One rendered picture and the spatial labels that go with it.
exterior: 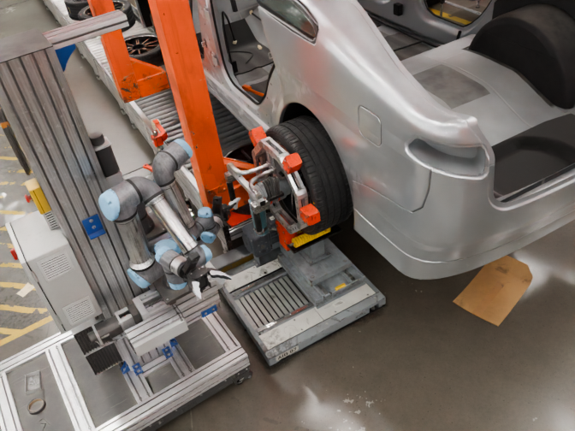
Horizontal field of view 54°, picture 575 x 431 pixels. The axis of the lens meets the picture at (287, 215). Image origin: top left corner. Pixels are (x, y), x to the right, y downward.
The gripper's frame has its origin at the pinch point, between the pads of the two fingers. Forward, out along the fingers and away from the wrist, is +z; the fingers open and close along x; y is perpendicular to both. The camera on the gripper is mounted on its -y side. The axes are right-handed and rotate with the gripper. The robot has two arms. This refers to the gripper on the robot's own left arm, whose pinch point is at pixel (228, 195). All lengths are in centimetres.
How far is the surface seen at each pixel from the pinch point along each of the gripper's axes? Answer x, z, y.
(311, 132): 48, 17, -34
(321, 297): 52, -8, 68
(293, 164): 44, -8, -31
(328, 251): 51, 22, 59
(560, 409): 186, -52, 81
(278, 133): 30.0, 15.2, -33.5
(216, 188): -15.0, 17.4, 9.7
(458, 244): 126, -46, -22
